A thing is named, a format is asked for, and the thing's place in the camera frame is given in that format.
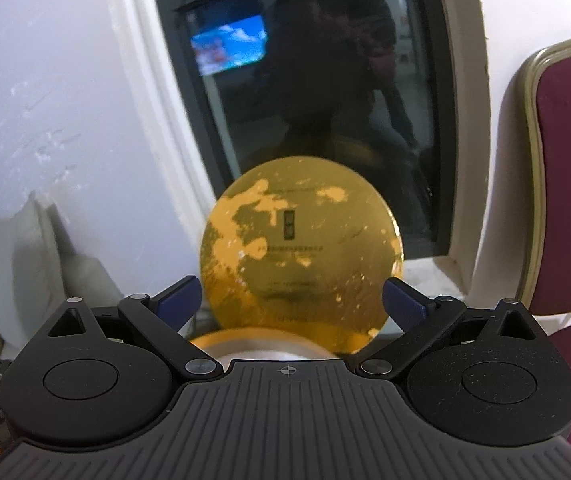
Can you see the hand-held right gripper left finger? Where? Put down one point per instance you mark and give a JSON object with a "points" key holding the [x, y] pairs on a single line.
{"points": [[181, 301]]}

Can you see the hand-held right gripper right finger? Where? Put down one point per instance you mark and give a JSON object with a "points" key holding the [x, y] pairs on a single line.
{"points": [[405, 303]]}

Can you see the round gold tin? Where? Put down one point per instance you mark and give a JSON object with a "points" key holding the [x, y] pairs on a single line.
{"points": [[245, 342]]}

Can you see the round gold tin lid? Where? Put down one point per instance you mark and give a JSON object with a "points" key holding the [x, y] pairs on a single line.
{"points": [[295, 255]]}

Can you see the white pillow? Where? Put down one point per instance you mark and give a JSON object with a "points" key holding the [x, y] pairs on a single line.
{"points": [[20, 255]]}

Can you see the dark framed window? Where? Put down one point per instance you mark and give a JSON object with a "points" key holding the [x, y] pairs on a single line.
{"points": [[315, 85]]}

